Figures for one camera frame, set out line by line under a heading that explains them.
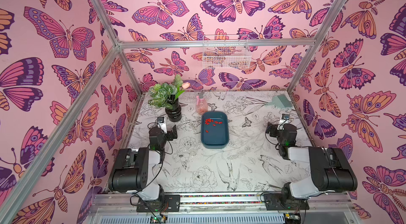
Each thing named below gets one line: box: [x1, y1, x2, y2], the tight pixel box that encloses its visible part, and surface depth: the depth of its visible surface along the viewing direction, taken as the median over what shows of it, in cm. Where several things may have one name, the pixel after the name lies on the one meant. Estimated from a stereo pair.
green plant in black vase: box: [148, 74, 191, 123], surface depth 89 cm
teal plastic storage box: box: [200, 110, 230, 149], surface depth 99 cm
